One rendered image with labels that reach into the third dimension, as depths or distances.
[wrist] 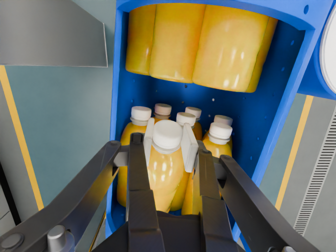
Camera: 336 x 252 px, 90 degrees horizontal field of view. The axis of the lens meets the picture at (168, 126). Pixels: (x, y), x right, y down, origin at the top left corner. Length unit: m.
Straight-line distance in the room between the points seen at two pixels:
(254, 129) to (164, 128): 0.22
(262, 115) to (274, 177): 1.71
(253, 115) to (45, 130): 1.67
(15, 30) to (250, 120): 0.69
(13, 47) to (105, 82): 0.87
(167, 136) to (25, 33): 0.63
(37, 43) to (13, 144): 1.39
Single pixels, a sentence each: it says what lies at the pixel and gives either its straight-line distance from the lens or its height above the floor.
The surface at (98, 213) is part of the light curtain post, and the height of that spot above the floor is 0.60.
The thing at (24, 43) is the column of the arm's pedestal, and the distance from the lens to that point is 0.73.
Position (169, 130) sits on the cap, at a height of 1.20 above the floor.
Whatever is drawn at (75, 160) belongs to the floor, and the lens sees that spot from 1.81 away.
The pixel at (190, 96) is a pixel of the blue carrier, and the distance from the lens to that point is 0.45.
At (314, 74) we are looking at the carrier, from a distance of 0.51.
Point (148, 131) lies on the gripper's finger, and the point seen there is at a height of 1.24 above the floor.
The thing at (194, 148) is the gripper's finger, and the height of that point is 1.26.
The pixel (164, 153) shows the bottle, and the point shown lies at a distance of 0.22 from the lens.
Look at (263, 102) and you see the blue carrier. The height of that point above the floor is 1.08.
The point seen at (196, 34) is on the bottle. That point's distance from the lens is 0.25.
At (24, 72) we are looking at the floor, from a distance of 1.77.
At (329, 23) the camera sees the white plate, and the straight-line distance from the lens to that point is 0.49.
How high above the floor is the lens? 1.40
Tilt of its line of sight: 71 degrees down
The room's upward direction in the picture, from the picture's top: 176 degrees clockwise
